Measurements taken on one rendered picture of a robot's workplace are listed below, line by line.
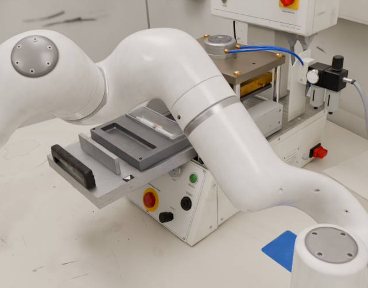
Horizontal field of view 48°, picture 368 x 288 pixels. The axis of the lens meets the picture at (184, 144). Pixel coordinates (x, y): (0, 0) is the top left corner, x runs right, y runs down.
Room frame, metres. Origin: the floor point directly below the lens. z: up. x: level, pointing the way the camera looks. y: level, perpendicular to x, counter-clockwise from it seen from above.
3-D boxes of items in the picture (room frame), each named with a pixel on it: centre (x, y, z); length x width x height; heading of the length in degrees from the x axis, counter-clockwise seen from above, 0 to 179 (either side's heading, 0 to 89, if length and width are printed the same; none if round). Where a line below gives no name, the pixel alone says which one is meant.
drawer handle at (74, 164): (0.73, 0.24, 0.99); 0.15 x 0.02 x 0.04; 40
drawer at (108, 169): (0.82, 0.13, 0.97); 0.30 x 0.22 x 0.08; 130
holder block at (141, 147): (0.85, 0.09, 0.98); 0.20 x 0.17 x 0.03; 40
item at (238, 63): (1.02, -0.14, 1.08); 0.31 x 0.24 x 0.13; 40
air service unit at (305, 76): (0.92, -0.35, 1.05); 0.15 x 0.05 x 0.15; 40
